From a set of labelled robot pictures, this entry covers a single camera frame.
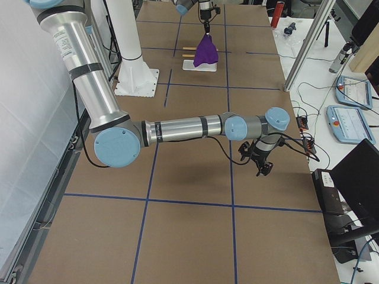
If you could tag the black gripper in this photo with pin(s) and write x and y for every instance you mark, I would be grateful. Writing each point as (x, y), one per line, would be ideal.
(205, 15)
(258, 160)

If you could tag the purple towel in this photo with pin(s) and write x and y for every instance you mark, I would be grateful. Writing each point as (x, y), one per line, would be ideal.
(206, 52)

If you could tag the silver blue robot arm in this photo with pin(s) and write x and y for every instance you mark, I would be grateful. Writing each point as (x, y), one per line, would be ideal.
(184, 6)
(118, 139)

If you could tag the black usb hub near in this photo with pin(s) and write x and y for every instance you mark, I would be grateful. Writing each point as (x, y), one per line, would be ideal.
(308, 143)

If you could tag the black usb hub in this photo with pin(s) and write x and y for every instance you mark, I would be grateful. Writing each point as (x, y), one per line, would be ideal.
(308, 143)
(302, 123)

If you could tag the black usb hub far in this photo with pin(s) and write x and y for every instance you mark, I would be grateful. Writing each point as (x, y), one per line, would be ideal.
(302, 123)

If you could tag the red cylinder tube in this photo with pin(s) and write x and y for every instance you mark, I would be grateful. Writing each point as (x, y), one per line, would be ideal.
(277, 13)

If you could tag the black box device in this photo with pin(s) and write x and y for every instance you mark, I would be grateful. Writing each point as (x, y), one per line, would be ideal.
(327, 194)

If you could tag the dark blue folded umbrella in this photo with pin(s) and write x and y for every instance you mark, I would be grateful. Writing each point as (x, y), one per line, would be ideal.
(289, 30)

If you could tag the blue teach pendant near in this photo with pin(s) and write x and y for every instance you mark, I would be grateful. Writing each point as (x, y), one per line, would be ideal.
(348, 124)

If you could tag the blue teach pendant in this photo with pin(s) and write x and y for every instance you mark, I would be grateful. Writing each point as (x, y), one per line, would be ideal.
(348, 124)
(354, 92)

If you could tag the black monitor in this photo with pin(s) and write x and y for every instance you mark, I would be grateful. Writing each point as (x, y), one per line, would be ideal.
(356, 178)

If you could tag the blue teach pendant far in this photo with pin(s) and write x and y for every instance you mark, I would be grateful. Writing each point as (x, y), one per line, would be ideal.
(354, 92)

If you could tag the grey water bottle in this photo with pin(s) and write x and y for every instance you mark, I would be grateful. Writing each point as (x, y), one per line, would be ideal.
(341, 57)

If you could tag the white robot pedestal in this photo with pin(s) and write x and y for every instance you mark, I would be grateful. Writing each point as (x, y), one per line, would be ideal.
(135, 78)

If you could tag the aluminium frame post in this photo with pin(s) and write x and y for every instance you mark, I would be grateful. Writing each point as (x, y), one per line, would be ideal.
(315, 28)

